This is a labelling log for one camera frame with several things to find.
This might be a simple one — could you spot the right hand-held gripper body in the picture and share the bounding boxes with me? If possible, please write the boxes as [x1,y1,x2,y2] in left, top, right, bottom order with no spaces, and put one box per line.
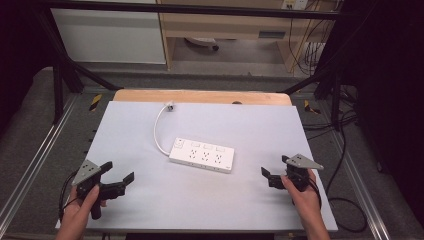
[281,153,325,194]

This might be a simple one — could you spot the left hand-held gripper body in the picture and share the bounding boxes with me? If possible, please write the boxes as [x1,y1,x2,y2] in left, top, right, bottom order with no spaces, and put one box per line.
[71,159,108,221]

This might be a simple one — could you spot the person's right hand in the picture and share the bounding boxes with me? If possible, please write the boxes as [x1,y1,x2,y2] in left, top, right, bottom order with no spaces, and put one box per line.
[280,168,323,218]

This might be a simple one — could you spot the person's left hand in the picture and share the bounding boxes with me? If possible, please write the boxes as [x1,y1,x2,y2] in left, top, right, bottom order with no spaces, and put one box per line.
[55,184,108,236]

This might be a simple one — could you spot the white power strip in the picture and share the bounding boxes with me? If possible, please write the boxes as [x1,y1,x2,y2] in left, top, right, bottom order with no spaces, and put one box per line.
[168,136,236,175]

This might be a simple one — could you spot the wooden board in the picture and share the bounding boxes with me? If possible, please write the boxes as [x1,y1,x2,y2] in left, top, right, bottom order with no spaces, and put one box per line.
[112,88,293,107]

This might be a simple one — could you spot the white cabinet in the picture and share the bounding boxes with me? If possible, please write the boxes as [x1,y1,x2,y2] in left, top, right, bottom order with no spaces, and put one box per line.
[50,7,167,66]

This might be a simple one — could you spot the office chair base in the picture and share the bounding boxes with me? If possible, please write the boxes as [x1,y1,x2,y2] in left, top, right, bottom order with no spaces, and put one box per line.
[184,36,221,52]

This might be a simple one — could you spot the light wooden desk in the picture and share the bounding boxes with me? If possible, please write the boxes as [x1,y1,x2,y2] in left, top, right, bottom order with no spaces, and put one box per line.
[156,0,336,73]

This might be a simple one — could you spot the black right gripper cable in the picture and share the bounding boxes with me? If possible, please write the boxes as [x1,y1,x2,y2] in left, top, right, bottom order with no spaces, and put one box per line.
[308,178,324,211]

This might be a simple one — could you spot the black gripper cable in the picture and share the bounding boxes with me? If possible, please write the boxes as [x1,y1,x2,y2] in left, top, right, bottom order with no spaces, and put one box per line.
[308,178,324,211]
[58,170,80,222]

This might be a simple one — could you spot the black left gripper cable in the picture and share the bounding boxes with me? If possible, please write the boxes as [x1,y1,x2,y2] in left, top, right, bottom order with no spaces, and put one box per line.
[58,170,80,222]

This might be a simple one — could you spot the black floor cable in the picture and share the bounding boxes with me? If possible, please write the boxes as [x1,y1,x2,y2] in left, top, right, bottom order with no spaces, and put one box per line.
[301,84,369,234]

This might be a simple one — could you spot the aluminium rail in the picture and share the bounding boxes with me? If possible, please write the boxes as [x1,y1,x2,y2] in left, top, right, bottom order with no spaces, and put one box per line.
[0,94,80,228]
[328,131,392,240]

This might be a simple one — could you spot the white power strip cable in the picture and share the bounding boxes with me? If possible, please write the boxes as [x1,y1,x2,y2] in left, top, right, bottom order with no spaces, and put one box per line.
[153,101,177,157]

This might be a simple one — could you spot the hanging black cables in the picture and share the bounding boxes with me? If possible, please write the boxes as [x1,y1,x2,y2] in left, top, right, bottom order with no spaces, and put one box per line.
[287,0,341,77]

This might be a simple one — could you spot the wall power outlet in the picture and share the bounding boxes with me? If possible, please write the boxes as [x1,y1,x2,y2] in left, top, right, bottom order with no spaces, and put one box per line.
[280,0,310,11]

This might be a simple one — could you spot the black metal frame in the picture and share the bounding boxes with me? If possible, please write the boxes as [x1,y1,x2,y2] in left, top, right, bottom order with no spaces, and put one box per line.
[32,0,355,132]

